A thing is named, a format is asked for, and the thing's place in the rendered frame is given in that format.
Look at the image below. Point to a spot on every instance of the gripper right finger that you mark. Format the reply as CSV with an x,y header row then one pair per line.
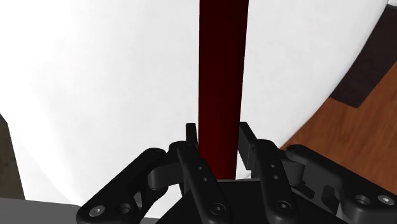
x,y
274,176

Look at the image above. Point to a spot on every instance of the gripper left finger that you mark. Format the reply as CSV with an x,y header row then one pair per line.
x,y
198,173

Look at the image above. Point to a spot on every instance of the dark red long block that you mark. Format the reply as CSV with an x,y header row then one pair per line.
x,y
221,77

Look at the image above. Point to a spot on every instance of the white round table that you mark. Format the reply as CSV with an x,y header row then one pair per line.
x,y
93,77

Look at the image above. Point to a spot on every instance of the dark brown rug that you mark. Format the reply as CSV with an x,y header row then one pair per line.
x,y
372,62

